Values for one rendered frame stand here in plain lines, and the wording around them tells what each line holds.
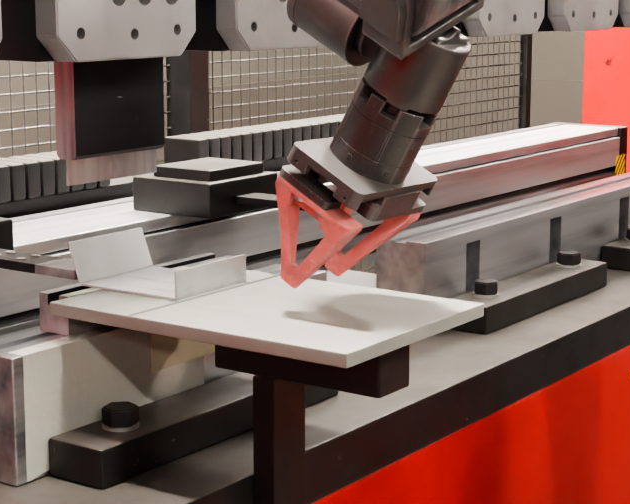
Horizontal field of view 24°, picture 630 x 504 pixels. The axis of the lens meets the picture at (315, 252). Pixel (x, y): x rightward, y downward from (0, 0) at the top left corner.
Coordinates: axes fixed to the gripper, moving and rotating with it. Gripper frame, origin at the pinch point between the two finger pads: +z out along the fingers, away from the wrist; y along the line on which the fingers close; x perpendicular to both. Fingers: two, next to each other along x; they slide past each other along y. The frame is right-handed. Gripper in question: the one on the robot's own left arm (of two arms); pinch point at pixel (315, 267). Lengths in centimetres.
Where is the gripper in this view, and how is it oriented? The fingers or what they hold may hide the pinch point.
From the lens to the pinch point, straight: 104.7
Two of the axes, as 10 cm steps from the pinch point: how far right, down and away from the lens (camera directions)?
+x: 7.1, 5.7, -4.2
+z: -4.0, 8.1, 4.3
